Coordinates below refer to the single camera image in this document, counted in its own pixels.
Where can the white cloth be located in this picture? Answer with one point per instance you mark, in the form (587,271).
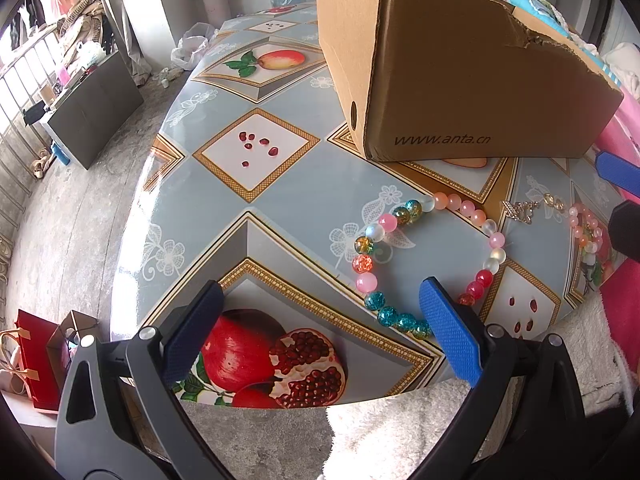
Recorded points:
(622,62)

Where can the white plastic bag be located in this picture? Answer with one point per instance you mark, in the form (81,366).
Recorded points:
(192,45)

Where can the fruit print tablecloth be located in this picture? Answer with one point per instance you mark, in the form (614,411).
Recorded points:
(300,210)

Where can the red gift bag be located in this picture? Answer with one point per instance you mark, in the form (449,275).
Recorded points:
(37,360)

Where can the pile of clothes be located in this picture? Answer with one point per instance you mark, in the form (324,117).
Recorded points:
(85,15)

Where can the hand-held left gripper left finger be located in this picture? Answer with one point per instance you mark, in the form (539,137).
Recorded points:
(192,332)

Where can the metal railing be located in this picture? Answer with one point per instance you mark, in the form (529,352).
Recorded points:
(6,160)

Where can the grey cabinet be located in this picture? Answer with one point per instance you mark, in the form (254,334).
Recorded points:
(95,110)

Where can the cyan cloth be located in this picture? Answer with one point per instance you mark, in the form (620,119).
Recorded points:
(530,2)

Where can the white fluffy towel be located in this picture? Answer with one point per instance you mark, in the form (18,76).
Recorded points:
(390,435)

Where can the brown paper bag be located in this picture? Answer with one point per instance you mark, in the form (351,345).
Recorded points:
(75,322)

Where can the dark hanging garment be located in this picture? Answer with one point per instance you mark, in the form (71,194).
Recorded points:
(25,15)

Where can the brown cardboard box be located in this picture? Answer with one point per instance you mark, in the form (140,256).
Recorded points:
(450,60)

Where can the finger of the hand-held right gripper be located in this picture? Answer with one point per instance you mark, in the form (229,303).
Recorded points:
(620,170)
(627,232)

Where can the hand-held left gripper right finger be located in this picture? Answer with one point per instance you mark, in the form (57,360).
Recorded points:
(450,335)

